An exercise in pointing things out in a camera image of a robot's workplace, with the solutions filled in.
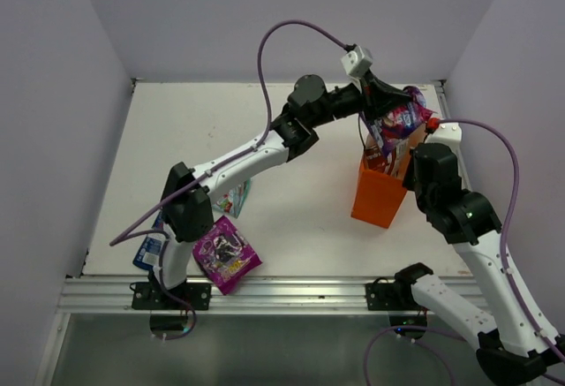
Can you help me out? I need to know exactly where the magenta purple snack bag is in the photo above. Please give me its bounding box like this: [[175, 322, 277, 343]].
[[192, 216, 262, 295]]

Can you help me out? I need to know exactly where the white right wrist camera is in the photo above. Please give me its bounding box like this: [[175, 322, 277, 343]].
[[424, 117, 463, 152]]

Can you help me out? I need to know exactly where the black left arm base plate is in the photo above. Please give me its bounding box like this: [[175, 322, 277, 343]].
[[129, 282, 212, 311]]

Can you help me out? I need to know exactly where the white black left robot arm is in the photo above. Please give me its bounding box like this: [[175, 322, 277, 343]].
[[152, 73, 411, 309]]

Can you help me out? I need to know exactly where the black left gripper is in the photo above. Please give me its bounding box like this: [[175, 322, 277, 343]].
[[308, 67, 411, 128]]

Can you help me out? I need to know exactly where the front aluminium rail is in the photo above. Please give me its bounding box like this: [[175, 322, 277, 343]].
[[56, 274, 491, 315]]

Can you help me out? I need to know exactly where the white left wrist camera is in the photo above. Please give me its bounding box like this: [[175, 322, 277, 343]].
[[341, 45, 373, 79]]

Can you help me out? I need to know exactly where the teal Fox's candy bag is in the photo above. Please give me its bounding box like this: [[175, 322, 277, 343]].
[[213, 179, 252, 218]]

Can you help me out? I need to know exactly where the orange paper bag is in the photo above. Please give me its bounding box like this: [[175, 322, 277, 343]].
[[350, 120, 424, 229]]

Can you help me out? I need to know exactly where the blue white snack bag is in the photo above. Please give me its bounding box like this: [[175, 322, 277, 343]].
[[132, 211, 165, 271]]

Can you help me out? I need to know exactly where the purple Fox's candy bag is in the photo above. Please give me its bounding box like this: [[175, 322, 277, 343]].
[[365, 86, 434, 157]]

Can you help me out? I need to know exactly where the red brown snack bag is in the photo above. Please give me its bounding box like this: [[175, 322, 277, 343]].
[[364, 134, 410, 178]]

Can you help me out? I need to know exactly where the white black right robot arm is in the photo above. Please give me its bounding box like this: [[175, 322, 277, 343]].
[[393, 143, 564, 385]]

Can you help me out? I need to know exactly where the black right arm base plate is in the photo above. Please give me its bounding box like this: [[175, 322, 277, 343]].
[[365, 277, 422, 311]]

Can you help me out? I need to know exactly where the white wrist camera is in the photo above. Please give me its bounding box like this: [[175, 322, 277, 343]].
[[424, 117, 463, 152], [341, 45, 373, 79]]

